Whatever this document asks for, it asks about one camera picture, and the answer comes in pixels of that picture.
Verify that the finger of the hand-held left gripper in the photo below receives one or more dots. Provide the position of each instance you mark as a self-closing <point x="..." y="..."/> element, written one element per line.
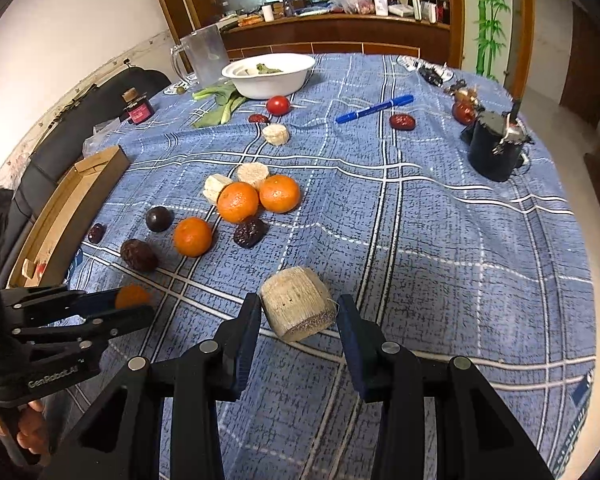
<point x="97" y="300"/>
<point x="125" y="317"/>

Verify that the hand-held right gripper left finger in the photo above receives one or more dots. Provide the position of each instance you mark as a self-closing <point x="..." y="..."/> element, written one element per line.
<point x="242" y="355"/>

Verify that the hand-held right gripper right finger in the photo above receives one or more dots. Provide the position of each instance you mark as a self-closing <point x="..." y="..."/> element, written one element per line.
<point x="350" y="340"/>

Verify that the orange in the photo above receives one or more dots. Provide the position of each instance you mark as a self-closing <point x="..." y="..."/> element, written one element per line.
<point x="131" y="296"/>
<point x="237" y="201"/>
<point x="279" y="193"/>
<point x="192" y="236"/>

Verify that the wrinkled brown dried jujube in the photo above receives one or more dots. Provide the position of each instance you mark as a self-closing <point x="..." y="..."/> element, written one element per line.
<point x="139" y="255"/>

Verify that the large sugarcane chunk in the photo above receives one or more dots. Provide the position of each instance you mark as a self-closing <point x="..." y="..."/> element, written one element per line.
<point x="295" y="307"/>

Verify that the small dark red jujube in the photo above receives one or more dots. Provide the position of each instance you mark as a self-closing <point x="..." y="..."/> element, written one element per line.
<point x="96" y="233"/>

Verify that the shallow cardboard box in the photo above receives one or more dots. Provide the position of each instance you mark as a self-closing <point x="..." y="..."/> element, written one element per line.
<point x="55" y="220"/>

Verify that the dark round plum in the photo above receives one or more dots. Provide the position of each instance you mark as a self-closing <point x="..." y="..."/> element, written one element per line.
<point x="159" y="218"/>

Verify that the person's left hand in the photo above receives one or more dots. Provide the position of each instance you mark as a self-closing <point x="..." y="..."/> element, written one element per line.
<point x="32" y="430"/>

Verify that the red tomato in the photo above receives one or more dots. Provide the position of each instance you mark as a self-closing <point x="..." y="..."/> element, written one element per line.
<point x="278" y="105"/>
<point x="40" y="268"/>

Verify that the blue plaid tablecloth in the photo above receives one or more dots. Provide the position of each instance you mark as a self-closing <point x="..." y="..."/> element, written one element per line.
<point x="430" y="260"/>

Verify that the dark dried jujube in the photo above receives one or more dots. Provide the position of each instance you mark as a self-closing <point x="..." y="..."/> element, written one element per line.
<point x="250" y="232"/>

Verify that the clear plastic bag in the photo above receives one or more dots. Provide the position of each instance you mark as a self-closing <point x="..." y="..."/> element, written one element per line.
<point x="100" y="132"/>

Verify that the black sofa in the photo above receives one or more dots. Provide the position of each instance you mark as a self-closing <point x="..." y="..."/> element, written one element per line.
<point x="55" y="135"/>

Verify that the small bottle with red label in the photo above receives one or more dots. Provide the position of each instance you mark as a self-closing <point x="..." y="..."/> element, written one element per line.
<point x="137" y="110"/>

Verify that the black mug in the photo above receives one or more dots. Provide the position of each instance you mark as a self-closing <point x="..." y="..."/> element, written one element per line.
<point x="490" y="155"/>

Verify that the green leafy vegetable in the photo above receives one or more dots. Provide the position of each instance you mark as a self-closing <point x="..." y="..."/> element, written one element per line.
<point x="220" y="102"/>

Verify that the blue marker pen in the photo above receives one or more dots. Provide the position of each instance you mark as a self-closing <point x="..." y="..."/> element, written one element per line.
<point x="375" y="108"/>

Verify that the dark red round fruit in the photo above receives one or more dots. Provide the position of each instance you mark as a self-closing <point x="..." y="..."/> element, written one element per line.
<point x="464" y="113"/>

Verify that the clear plastic pitcher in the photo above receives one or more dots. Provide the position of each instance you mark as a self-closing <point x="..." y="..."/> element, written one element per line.
<point x="205" y="55"/>

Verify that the white bowl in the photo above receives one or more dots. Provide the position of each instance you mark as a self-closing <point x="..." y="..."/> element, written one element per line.
<point x="275" y="82"/>

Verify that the black key bunch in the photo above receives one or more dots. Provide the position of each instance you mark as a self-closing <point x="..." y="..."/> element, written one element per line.
<point x="435" y="75"/>

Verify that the wooden sideboard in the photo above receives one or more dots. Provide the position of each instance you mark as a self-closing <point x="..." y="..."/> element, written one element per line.
<point x="340" y="32"/>

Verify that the brown wooden door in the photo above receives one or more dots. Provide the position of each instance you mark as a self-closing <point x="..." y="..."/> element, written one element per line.
<point x="587" y="60"/>

